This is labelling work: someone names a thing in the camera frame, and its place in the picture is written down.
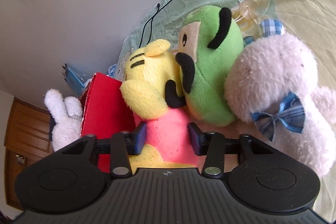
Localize yellow bear plush red shirt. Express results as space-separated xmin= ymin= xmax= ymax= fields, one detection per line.
xmin=120 ymin=39 xmax=201 ymax=172

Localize green plush with moustache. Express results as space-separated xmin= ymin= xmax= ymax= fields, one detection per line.
xmin=165 ymin=5 xmax=244 ymax=127

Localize clear plastic suction hook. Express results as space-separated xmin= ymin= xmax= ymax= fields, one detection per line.
xmin=232 ymin=0 xmax=259 ymax=32

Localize brown wooden door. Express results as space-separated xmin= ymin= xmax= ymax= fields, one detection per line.
xmin=4 ymin=98 xmax=52 ymax=210

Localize pastel cartoon bed sheet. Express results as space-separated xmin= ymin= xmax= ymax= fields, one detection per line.
xmin=107 ymin=0 xmax=336 ymax=222

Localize red cardboard box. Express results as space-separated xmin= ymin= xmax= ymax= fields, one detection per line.
xmin=81 ymin=73 xmax=136 ymax=173

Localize white rabbit plush plaid ears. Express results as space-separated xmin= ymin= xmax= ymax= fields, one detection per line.
xmin=224 ymin=20 xmax=335 ymax=176

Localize small white rabbit plush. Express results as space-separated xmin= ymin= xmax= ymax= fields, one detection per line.
xmin=44 ymin=89 xmax=83 ymax=152

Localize thin black charging cable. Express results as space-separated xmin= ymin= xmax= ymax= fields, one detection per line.
xmin=138 ymin=0 xmax=212 ymax=49

